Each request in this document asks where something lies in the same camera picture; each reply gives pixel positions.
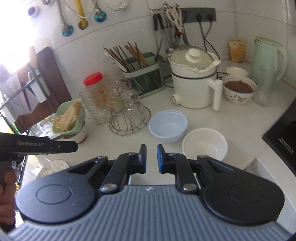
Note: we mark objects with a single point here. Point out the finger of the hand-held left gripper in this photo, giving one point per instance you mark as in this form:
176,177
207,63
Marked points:
64,147

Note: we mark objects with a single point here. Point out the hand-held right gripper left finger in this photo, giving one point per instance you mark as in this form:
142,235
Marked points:
143,158

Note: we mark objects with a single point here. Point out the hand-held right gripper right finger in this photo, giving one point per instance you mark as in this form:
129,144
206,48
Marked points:
160,160

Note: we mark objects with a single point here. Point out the small leaf print plate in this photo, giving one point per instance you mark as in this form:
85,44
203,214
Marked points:
55,166

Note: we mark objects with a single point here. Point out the translucent plastic bowl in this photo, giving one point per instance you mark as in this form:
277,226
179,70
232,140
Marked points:
167,126

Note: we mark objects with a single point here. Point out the white ceramic bowl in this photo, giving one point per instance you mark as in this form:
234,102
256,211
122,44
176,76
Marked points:
204,144

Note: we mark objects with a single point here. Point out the person's left hand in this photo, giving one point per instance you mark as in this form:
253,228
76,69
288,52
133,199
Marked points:
8,199

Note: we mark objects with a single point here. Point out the white footed bowl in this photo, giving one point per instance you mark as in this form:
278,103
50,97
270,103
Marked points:
81,135

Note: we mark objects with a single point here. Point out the green square bowl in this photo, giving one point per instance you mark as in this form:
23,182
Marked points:
74,128

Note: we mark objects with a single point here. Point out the clear drinking glass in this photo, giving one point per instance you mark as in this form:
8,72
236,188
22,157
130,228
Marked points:
46,126

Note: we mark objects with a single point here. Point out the dried noodles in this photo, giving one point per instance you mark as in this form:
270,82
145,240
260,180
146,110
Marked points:
68,115

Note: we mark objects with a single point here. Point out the clear glass mug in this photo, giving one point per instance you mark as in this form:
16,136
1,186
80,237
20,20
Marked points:
92,109

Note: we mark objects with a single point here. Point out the clear glass cup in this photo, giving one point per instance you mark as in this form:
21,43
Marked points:
116,97
137,109

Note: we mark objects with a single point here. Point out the grey patterned board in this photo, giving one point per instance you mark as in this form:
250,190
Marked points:
16,95

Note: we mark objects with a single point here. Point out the black dish rack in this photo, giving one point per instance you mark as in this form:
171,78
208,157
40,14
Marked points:
27,92

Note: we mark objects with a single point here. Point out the wooden cutting board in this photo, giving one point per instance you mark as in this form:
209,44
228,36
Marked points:
57,76

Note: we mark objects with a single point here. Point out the red lid plastic jar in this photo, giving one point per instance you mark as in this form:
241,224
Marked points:
94,81

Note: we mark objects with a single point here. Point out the white electric pot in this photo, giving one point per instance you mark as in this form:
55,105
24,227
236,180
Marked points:
192,92

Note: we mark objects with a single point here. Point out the green chopstick holder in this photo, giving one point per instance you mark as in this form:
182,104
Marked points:
148,81

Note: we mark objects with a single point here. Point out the wooden spatula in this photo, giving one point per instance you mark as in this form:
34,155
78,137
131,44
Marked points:
32,55

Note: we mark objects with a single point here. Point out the floral bowl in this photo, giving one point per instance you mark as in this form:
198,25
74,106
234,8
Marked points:
239,95

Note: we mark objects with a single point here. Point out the bundle of chopsticks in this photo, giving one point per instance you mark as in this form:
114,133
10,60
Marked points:
129,55

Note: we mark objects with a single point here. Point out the small white bowl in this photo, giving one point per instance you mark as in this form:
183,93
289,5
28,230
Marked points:
235,70

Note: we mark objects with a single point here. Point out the tall glass tumbler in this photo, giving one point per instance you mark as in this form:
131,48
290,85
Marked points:
263,92

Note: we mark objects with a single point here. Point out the black cooktop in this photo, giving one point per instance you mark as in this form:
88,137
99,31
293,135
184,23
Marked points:
284,136

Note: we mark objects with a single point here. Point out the yellow packet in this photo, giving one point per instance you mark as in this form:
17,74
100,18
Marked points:
237,51

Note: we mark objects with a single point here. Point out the pale green kettle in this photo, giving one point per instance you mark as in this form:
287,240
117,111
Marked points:
266,53

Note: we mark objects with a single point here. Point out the black power outlet strip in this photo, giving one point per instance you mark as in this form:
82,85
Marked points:
201,15

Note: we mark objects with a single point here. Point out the blue wall valve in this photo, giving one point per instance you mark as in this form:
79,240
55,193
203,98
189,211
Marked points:
67,30
100,16

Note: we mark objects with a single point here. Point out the metal hook rail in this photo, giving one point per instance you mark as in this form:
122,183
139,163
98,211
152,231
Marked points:
166,7

